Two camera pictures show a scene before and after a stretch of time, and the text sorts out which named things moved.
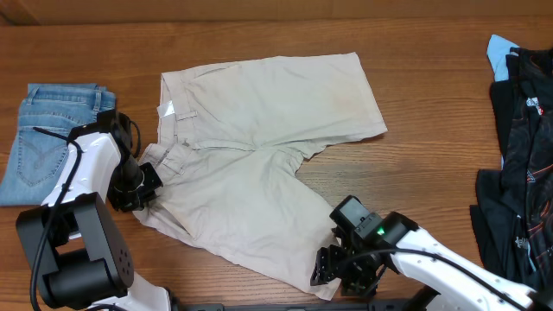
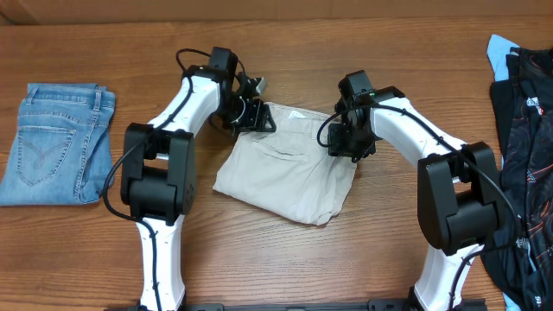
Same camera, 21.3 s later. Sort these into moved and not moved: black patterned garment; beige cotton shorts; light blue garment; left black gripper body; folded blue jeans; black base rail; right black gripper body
Moved: left black gripper body; beige cotton shorts; right black gripper body
Not moved: black patterned garment; folded blue jeans; light blue garment; black base rail
